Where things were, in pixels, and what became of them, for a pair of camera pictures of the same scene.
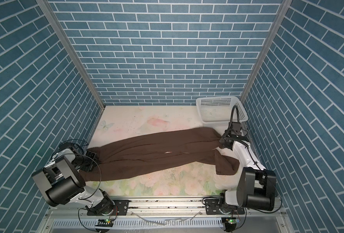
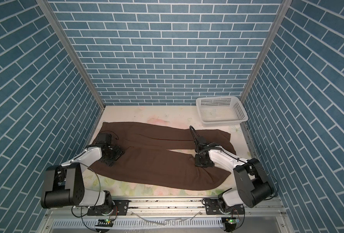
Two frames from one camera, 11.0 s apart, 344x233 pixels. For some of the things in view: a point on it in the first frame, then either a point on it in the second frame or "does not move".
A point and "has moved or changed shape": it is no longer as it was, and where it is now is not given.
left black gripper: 92,163 -> 119,151
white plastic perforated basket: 218,110 does not move
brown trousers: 145,151 has moved or changed shape
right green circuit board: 232,221 does not move
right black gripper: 223,139 -> 198,164
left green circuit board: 105,222 does not move
